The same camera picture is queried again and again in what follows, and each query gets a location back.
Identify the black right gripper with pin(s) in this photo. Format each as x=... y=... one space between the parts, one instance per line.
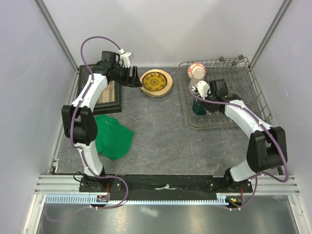
x=210 y=109

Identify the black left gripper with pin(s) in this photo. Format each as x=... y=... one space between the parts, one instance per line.
x=129 y=81

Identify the yellow ceramic plate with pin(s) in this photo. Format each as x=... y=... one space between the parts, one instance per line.
x=154 y=81

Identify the dark green mug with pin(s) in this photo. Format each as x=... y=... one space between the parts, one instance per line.
x=197 y=108

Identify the cream bird plate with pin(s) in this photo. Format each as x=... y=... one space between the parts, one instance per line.
x=167 y=75

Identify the mint green flower plate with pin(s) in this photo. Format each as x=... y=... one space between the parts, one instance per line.
x=160 y=92

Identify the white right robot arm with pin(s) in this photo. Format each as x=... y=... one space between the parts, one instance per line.
x=267 y=147

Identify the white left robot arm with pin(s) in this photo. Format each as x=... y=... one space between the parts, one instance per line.
x=78 y=119

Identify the beige tall cup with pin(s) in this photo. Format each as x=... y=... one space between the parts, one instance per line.
x=193 y=82

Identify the white red patterned bowl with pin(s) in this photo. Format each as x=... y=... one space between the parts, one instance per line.
x=196 y=70

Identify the black framed wooden box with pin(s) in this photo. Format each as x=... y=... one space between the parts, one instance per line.
x=109 y=100

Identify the green cloth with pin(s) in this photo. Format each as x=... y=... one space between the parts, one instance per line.
x=113 y=139

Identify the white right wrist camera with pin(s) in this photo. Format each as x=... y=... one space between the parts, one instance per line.
x=203 y=89

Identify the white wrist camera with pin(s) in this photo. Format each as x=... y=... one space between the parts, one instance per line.
x=125 y=58
x=203 y=89

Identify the grey wire dish rack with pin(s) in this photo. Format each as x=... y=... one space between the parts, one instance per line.
x=239 y=78

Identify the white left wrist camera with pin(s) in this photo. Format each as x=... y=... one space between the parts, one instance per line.
x=125 y=58

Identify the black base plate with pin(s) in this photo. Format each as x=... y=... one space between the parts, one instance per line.
x=163 y=187

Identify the white slotted cable duct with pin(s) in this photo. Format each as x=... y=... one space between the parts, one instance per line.
x=103 y=200

